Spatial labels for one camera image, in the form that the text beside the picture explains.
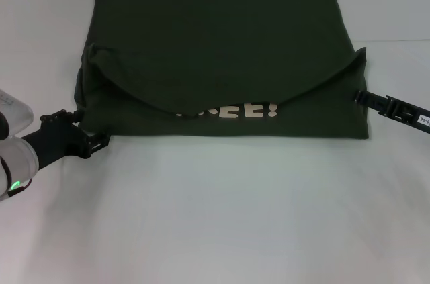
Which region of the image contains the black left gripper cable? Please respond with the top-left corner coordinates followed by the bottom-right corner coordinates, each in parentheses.
top-left (6, 178), bottom-right (34, 197)

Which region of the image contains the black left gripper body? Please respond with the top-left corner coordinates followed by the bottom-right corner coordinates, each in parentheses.
top-left (20, 114), bottom-right (93, 171)

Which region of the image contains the dark green shirt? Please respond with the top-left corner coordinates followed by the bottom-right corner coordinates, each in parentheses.
top-left (74, 0), bottom-right (370, 142)

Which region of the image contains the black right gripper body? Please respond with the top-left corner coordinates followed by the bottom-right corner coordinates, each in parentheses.
top-left (385, 95), bottom-right (430, 136)

